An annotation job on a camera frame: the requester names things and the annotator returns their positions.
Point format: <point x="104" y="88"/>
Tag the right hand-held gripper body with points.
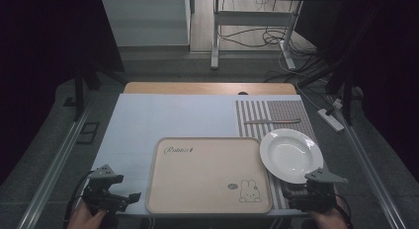
<point x="318" y="192"/>

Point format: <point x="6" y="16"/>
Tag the black square floor frame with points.
<point x="88" y="133"/>

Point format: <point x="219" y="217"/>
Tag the grey striped placemat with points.
<point x="253" y="110"/>

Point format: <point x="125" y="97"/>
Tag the wooden table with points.
<point x="197" y="88"/>

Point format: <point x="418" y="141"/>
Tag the aluminium rail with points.
<point x="372" y="176"/>
<point x="52" y="169"/>

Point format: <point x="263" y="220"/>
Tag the person's left hand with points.
<point x="86" y="219"/>

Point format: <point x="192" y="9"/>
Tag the black metal stand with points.
<point x="346" y="97"/>

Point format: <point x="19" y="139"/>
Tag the person's right hand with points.
<point x="329" y="220"/>

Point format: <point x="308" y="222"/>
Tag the pale blue table mat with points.
<point x="164" y="117"/>

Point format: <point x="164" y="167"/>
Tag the white power strip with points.
<point x="330" y="119"/>

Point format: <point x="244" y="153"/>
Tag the white cabinet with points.
<point x="148" y="21"/>

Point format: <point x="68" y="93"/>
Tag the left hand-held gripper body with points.
<point x="99" y="192"/>

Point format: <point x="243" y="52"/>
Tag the beige tray with rabbit print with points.
<point x="204" y="176"/>

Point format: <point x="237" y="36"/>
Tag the white plate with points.
<point x="290" y="153"/>

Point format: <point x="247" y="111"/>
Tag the white desk frame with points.
<point x="253" y="17"/>

